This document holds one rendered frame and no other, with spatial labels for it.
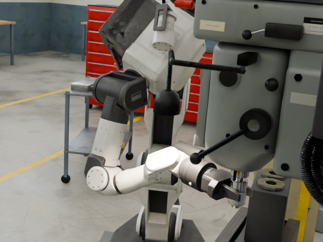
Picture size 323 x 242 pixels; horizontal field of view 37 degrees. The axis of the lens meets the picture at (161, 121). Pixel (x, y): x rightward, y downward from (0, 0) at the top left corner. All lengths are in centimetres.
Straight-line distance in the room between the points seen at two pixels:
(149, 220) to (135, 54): 87
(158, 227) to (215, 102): 112
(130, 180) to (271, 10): 70
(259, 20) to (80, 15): 1129
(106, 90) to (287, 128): 67
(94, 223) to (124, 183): 226
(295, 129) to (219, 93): 20
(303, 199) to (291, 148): 203
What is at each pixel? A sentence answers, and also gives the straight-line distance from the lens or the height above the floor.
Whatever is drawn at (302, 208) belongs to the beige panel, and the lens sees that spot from 317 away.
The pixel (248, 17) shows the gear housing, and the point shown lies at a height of 169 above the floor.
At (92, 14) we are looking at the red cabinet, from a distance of 677.
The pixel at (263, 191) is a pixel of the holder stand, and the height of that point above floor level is 113.
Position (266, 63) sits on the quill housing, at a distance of 112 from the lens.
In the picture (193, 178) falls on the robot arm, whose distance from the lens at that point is 135.
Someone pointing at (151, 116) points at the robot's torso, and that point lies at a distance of 193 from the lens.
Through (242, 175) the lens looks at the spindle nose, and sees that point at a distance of 127.
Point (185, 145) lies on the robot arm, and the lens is 145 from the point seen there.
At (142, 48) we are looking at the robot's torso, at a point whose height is 155.
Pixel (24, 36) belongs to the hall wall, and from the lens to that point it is 1211.
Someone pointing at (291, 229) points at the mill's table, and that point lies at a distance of 184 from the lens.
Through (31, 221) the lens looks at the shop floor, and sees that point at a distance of 381.
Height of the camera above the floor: 174
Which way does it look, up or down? 15 degrees down
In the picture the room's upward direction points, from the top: 4 degrees clockwise
